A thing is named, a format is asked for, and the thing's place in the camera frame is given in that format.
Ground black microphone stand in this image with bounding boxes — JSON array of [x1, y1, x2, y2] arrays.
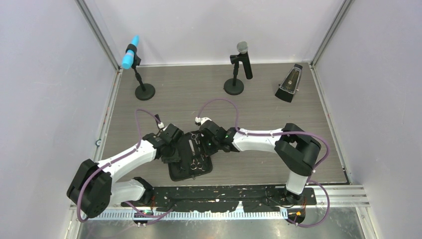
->
[[131, 57, 156, 101], [223, 55, 244, 96]]

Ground black zipper tool case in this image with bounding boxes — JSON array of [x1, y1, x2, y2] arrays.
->
[[168, 131, 213, 182]]

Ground right black microphone stand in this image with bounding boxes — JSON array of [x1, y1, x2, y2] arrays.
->
[[223, 55, 244, 96]]

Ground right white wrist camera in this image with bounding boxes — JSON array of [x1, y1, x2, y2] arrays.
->
[[195, 117, 211, 126]]

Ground silver thinning scissors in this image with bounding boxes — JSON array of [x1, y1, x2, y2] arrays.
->
[[189, 140, 204, 171]]

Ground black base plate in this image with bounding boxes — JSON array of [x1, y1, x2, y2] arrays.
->
[[132, 185, 317, 213]]

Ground black metronome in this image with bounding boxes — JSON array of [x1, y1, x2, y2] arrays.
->
[[275, 64, 303, 103]]

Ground black grey microphone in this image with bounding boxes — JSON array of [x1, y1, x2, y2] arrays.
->
[[236, 41, 253, 80]]

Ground silver cutting scissors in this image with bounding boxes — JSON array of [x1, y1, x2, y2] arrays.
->
[[190, 132, 203, 156]]

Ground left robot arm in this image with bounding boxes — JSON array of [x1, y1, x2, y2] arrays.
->
[[67, 124, 184, 222]]

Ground left black microphone stand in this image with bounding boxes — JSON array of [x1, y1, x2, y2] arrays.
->
[[131, 57, 156, 101]]

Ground blue microphone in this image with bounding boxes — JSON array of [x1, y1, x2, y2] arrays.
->
[[121, 35, 140, 69]]

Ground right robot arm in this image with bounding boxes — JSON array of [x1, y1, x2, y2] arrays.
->
[[196, 118, 321, 205]]

